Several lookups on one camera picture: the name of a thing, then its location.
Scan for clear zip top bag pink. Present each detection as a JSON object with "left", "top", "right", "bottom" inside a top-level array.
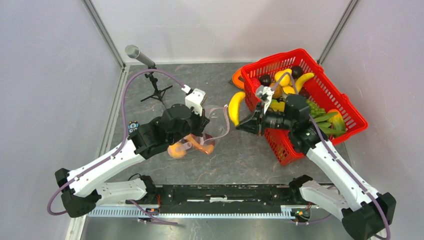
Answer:
[{"left": 177, "top": 104, "right": 231, "bottom": 158}]

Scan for orange fruit with leaf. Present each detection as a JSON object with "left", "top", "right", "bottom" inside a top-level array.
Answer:
[{"left": 167, "top": 142, "right": 187, "bottom": 159}]

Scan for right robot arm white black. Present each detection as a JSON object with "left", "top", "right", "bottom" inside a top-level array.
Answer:
[{"left": 228, "top": 92, "right": 396, "bottom": 240}]

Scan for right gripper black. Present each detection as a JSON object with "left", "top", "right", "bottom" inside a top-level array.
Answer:
[{"left": 235, "top": 101, "right": 295, "bottom": 137}]

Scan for small blue robot toy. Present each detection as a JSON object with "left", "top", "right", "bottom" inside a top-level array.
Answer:
[{"left": 127, "top": 120, "right": 140, "bottom": 134}]

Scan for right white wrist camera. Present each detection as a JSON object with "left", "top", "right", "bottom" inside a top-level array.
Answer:
[{"left": 255, "top": 85, "right": 275, "bottom": 114}]

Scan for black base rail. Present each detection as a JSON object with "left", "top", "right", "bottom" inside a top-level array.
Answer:
[{"left": 137, "top": 184, "right": 309, "bottom": 214}]

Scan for green leafy vegetable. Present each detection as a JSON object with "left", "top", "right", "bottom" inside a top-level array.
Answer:
[{"left": 314, "top": 112, "right": 346, "bottom": 138}]

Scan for dark mangosteen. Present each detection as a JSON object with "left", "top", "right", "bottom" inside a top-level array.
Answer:
[{"left": 258, "top": 74, "right": 273, "bottom": 87}]

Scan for yellow star fruit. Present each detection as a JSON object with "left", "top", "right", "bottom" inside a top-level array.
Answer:
[{"left": 269, "top": 99, "right": 286, "bottom": 112}]

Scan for green grape bunch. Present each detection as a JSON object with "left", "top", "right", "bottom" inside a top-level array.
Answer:
[{"left": 306, "top": 99, "right": 327, "bottom": 119}]

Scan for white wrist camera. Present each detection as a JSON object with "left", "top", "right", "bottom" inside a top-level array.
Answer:
[
  {"left": 255, "top": 85, "right": 275, "bottom": 114},
  {"left": 184, "top": 88, "right": 206, "bottom": 116}
]

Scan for dark red grape bunch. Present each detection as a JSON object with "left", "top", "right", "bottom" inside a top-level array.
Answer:
[{"left": 203, "top": 133, "right": 216, "bottom": 146}]

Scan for dark plum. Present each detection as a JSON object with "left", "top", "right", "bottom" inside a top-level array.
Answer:
[{"left": 290, "top": 65, "right": 304, "bottom": 80}]

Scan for mango orange green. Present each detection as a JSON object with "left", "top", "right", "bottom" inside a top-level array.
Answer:
[{"left": 327, "top": 109, "right": 346, "bottom": 134}]

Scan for yellow banana bunch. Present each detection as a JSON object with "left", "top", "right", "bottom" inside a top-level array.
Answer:
[{"left": 228, "top": 91, "right": 246, "bottom": 126}]

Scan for grey microphone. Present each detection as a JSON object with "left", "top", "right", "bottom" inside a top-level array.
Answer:
[{"left": 124, "top": 44, "right": 156, "bottom": 68}]

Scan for red plastic basket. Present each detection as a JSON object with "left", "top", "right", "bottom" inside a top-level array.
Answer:
[{"left": 241, "top": 48, "right": 368, "bottom": 166}]

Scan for orange plastic handle piece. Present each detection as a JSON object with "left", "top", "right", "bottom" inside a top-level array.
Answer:
[{"left": 231, "top": 68, "right": 245, "bottom": 90}]

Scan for papaya slice orange brown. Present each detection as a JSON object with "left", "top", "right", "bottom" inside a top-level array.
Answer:
[{"left": 184, "top": 134, "right": 215, "bottom": 155}]

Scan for red strawberry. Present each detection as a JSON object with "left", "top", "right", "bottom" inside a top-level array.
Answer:
[{"left": 250, "top": 77, "right": 262, "bottom": 93}]

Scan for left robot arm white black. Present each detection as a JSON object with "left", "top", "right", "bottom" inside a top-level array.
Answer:
[{"left": 54, "top": 103, "right": 210, "bottom": 218}]

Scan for black tripod stand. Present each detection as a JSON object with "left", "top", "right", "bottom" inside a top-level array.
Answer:
[{"left": 140, "top": 71, "right": 173, "bottom": 108}]

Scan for yellow bell pepper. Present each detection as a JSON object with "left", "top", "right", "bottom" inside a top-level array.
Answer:
[{"left": 274, "top": 68, "right": 293, "bottom": 87}]

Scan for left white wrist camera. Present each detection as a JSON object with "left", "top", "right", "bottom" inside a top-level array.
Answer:
[{"left": 184, "top": 88, "right": 206, "bottom": 116}]

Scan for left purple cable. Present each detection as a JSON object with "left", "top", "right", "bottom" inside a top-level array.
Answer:
[{"left": 46, "top": 68, "right": 191, "bottom": 216}]

